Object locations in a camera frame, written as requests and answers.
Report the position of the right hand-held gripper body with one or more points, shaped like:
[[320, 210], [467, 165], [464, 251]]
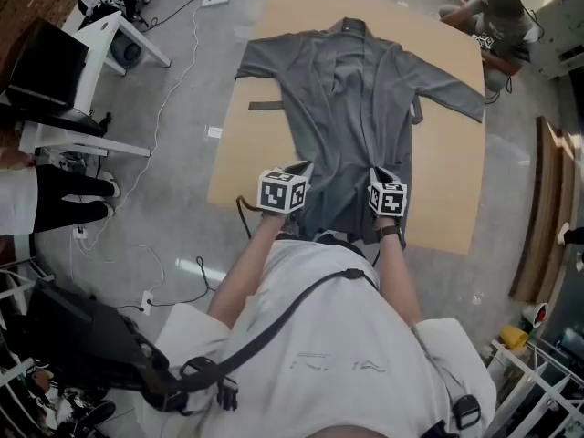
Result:
[[388, 199]]

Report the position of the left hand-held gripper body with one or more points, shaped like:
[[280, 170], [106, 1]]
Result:
[[280, 194]]

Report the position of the grey robe garment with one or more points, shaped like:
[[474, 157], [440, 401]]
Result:
[[360, 107]]

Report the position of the person's right forearm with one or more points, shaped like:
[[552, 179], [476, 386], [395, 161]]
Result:
[[397, 281]]

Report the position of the black shoulder pack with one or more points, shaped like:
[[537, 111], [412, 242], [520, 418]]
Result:
[[91, 340]]

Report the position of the person's left forearm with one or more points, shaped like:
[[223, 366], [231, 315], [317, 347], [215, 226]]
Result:
[[246, 267]]

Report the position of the white paper label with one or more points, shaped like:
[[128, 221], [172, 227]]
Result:
[[214, 132]]

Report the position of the person's white t-shirt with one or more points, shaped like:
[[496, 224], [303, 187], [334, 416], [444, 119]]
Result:
[[328, 345]]

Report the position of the wooden step platform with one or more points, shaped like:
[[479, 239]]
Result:
[[547, 199]]

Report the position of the small white power socket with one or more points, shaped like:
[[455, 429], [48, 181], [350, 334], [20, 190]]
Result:
[[147, 301], [80, 232]]

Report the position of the long white power strip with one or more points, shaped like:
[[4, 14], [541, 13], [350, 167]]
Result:
[[215, 0]]

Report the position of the yellow container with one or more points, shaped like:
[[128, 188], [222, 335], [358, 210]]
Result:
[[515, 336]]

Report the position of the white red paper cup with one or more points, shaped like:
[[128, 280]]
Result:
[[536, 315]]

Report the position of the grey locker cabinet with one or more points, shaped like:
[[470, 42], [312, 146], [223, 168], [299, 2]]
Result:
[[561, 30]]

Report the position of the white desk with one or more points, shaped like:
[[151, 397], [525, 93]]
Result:
[[98, 39]]

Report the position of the black monitor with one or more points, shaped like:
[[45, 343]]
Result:
[[45, 66]]

